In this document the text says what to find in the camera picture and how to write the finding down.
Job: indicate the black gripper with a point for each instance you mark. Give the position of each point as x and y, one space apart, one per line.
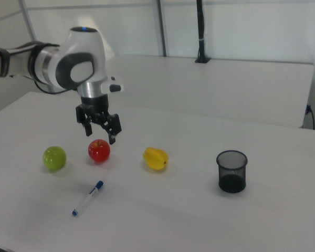
95 107

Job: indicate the white marker pen blue cap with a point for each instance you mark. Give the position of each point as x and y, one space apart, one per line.
86 199

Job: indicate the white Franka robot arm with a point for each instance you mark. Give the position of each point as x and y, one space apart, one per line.
81 47

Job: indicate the black mesh pen cup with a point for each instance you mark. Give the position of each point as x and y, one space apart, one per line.
232 185

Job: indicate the red toy apple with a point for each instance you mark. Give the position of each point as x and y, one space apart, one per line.
99 151

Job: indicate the green toy apple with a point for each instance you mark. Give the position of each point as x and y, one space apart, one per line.
54 158

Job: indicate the yellow toy starfruit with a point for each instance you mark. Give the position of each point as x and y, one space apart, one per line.
155 158

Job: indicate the white empty table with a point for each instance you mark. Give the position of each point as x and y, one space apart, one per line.
199 86

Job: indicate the black pole with clamp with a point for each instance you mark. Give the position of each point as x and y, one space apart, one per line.
200 31

